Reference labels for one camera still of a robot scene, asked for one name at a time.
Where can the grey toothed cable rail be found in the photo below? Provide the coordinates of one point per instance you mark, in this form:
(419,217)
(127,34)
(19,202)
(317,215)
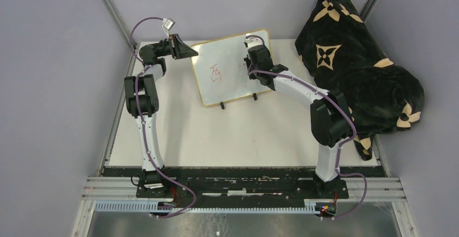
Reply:
(155,207)

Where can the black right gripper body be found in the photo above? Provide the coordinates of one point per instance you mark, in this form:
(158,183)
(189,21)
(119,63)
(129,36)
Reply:
(254,68)

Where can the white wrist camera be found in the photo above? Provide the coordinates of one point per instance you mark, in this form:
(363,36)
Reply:
(253,42)
(168,23)

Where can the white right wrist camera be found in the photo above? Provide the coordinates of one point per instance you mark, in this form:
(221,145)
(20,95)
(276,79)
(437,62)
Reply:
(253,42)

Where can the small electronics board with led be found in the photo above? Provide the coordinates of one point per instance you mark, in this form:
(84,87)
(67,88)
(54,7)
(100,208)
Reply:
(326,210)

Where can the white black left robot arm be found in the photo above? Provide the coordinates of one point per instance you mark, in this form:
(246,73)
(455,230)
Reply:
(142,102)

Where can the yellow framed whiteboard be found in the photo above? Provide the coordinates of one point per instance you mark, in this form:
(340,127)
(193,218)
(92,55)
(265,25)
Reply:
(220,70)

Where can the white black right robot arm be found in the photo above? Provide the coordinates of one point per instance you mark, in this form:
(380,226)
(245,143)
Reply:
(331,122)

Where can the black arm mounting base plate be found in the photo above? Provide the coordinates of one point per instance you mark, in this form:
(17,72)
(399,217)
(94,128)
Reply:
(261,187)

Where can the left aluminium frame post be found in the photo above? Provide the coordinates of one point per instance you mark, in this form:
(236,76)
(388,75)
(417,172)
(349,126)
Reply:
(119,22)

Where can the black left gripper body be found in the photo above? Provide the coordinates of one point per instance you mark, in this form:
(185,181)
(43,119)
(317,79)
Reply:
(172,47)

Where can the black floral plush blanket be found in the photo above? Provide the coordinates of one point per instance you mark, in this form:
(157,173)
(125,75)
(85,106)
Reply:
(340,54)

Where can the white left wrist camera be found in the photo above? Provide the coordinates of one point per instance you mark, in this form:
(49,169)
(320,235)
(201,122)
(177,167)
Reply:
(168,23)

